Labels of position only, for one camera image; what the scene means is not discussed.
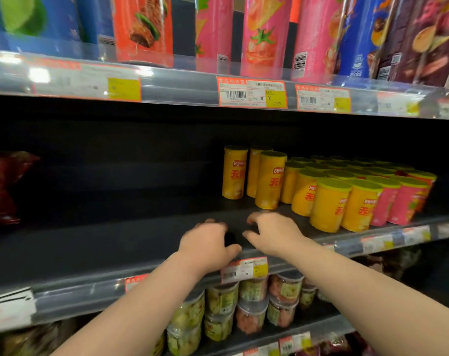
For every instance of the person's right hand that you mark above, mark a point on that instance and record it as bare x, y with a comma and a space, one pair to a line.
278, 235

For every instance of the person's left hand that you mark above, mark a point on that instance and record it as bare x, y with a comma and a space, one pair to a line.
204, 248

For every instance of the person's right thumb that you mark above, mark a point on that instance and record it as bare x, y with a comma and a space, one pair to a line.
251, 238

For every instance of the person's left thumb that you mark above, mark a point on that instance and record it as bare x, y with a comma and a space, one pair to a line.
233, 252

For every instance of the person's left forearm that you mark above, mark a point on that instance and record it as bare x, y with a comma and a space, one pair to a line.
135, 315

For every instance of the person's right forearm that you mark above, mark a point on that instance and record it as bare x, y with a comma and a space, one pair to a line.
376, 296

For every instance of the orange-bordered price label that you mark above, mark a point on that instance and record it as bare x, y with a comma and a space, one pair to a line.
295, 343
322, 99
252, 93
87, 83
135, 282
245, 269

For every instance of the group of clear snack jars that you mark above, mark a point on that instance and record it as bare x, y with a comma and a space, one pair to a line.
246, 307

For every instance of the group of yellow chip canisters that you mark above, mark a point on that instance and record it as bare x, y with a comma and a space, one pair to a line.
328, 207

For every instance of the grey shelf with labels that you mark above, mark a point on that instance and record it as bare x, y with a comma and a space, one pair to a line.
276, 335

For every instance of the dark grey shelf board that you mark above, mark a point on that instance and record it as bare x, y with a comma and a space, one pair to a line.
117, 248

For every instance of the small pink chip canister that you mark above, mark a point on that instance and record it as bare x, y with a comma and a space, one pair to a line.
383, 203
424, 189
406, 203

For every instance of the dark snack packets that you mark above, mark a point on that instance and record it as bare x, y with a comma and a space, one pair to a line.
391, 261

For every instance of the tall pink chip canister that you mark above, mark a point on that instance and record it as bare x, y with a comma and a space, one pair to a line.
214, 33
315, 40
265, 37

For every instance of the white paper shelf label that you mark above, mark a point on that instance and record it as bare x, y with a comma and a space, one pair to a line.
9, 309

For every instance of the orange-red chip canister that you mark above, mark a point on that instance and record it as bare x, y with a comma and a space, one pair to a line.
143, 29

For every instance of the red snack bag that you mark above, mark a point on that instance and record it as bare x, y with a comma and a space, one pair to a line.
2, 189

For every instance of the dark purple chip canister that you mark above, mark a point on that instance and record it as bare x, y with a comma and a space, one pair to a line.
432, 40
393, 40

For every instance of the plain blue chip canister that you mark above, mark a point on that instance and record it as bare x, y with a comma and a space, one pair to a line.
96, 22

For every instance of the blue lime chip canister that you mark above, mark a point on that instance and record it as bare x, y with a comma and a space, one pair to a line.
28, 22

